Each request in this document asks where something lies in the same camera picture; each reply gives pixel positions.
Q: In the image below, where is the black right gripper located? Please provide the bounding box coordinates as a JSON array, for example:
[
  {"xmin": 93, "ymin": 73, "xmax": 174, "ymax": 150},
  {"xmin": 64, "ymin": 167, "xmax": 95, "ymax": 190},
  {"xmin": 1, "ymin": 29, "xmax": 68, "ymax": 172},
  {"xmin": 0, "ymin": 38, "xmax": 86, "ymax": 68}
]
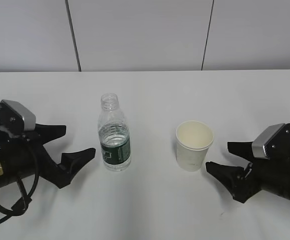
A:
[{"xmin": 205, "ymin": 139, "xmax": 290, "ymax": 203}]

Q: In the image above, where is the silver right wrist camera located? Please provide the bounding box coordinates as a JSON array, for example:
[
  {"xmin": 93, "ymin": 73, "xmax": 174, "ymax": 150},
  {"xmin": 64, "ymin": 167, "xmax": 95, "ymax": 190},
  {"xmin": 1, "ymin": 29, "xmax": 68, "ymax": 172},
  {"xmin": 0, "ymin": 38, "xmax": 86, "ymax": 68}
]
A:
[{"xmin": 251, "ymin": 123, "xmax": 290, "ymax": 160}]

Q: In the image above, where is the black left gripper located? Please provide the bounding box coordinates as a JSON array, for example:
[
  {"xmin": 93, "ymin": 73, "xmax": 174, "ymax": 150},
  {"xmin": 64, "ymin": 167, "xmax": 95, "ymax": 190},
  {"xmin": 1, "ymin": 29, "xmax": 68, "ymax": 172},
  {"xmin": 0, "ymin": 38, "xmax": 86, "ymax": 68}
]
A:
[{"xmin": 0, "ymin": 123, "xmax": 96, "ymax": 189}]

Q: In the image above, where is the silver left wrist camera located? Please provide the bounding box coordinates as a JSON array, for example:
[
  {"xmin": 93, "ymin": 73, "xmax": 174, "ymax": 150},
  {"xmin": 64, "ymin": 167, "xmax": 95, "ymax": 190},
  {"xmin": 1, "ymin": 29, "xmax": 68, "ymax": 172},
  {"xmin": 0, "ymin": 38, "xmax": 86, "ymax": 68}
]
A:
[{"xmin": 0, "ymin": 99, "xmax": 36, "ymax": 138}]

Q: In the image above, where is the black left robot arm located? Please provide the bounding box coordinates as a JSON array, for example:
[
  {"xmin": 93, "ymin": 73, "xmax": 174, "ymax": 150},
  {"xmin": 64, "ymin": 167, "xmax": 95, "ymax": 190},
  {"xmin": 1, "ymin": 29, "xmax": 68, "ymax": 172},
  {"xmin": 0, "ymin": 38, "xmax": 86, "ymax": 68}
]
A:
[{"xmin": 0, "ymin": 124, "xmax": 96, "ymax": 189}]

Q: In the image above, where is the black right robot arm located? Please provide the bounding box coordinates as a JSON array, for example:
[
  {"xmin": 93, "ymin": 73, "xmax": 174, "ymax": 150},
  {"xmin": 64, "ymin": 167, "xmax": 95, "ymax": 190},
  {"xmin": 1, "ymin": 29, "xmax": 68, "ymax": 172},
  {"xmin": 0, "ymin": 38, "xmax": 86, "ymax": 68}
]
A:
[{"xmin": 205, "ymin": 141, "xmax": 290, "ymax": 203}]

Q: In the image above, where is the white paper cup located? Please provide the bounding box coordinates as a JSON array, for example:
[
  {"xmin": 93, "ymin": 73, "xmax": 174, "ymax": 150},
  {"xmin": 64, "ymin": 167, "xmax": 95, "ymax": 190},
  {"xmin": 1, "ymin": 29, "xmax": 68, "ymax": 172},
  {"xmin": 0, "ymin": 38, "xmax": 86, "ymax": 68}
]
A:
[{"xmin": 175, "ymin": 120, "xmax": 214, "ymax": 172}]

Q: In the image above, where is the clear water bottle green label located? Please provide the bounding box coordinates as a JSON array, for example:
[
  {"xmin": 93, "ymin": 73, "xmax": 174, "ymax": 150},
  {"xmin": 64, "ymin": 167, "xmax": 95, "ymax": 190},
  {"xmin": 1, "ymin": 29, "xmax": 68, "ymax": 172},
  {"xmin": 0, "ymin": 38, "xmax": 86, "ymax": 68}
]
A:
[{"xmin": 97, "ymin": 93, "xmax": 131, "ymax": 172}]

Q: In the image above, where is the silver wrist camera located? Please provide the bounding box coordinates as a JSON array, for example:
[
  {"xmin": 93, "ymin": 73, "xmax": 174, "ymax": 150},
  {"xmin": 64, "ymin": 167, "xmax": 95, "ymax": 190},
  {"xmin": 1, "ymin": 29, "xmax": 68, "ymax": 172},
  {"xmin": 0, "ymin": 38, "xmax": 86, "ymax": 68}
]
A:
[
  {"xmin": 0, "ymin": 99, "xmax": 36, "ymax": 138},
  {"xmin": 251, "ymin": 123, "xmax": 290, "ymax": 160}
]

